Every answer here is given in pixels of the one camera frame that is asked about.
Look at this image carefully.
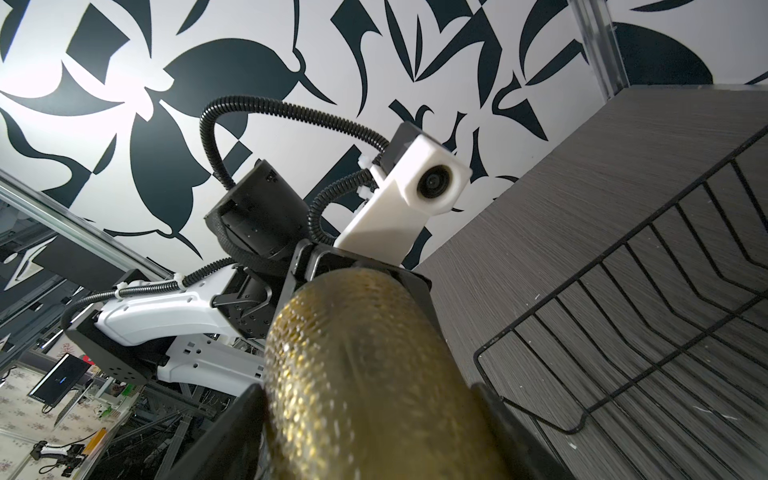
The amber glass cup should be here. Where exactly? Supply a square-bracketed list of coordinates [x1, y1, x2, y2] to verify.
[265, 268, 511, 479]

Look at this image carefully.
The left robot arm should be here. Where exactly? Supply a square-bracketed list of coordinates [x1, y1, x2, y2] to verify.
[60, 160, 437, 396]

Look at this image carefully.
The black corrugated cable conduit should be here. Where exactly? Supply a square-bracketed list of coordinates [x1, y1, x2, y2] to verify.
[59, 95, 391, 331]

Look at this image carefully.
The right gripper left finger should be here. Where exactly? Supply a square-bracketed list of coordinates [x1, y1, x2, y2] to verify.
[161, 383, 267, 480]

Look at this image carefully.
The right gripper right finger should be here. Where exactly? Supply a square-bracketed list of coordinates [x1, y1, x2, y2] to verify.
[470, 383, 575, 480]

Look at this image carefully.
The tablet with dark screen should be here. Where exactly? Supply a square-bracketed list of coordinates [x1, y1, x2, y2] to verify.
[27, 353, 91, 407]

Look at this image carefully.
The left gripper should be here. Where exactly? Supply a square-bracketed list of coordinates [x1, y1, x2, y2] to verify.
[272, 239, 447, 354]

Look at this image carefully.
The black wire dish rack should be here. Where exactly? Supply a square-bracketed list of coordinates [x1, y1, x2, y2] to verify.
[473, 130, 767, 479]

